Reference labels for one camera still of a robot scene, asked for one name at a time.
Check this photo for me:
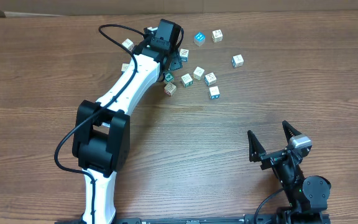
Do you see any blue top wooden block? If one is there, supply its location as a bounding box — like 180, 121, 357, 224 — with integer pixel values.
193, 32, 206, 47

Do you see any wooden block blue edge centre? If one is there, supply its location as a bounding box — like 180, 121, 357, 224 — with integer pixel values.
204, 72, 217, 86

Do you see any wooden block M drawing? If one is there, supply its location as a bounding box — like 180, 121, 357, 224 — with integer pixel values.
181, 73, 193, 88

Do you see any wooden block far left upper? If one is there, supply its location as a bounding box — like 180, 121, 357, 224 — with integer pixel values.
122, 39, 134, 51

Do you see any plain wooden block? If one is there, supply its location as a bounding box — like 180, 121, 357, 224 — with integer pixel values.
193, 67, 204, 80

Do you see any cardboard backdrop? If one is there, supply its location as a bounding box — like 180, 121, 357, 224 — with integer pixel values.
0, 0, 358, 17

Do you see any wooden block blue side left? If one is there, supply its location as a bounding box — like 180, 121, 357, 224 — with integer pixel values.
121, 63, 129, 73

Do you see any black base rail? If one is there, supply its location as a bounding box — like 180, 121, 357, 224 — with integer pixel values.
55, 214, 331, 224

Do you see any leaf block blue side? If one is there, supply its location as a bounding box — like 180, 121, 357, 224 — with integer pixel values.
179, 49, 189, 62

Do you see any wooden block top right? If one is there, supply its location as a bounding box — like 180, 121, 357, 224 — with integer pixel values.
212, 29, 223, 42

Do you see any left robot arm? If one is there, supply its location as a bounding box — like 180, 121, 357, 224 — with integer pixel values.
72, 19, 184, 223

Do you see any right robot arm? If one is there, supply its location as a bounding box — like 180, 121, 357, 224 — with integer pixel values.
246, 121, 331, 224

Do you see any wooden block blue T side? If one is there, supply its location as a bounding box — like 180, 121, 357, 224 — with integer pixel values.
209, 86, 220, 99

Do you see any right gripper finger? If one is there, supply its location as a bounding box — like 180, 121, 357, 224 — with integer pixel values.
282, 120, 302, 144
247, 130, 266, 162

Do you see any wooden block umbrella right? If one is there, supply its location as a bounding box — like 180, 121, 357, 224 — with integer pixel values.
231, 54, 244, 68

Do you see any green number four block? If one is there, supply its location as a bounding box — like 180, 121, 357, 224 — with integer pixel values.
163, 72, 174, 84

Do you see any wooden block animal drawing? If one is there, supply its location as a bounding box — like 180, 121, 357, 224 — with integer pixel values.
164, 82, 177, 96

